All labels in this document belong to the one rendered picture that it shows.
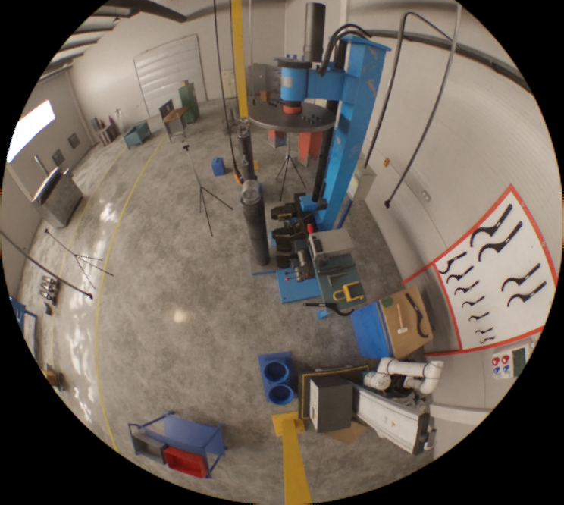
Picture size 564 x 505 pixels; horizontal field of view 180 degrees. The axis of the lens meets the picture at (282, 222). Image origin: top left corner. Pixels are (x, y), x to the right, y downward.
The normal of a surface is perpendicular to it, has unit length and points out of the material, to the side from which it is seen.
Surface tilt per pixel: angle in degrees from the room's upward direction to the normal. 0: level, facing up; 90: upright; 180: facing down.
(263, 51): 90
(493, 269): 90
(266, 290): 0
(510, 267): 90
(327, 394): 0
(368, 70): 90
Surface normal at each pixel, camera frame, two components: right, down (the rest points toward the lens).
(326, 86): 0.17, 0.80
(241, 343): 0.01, -0.58
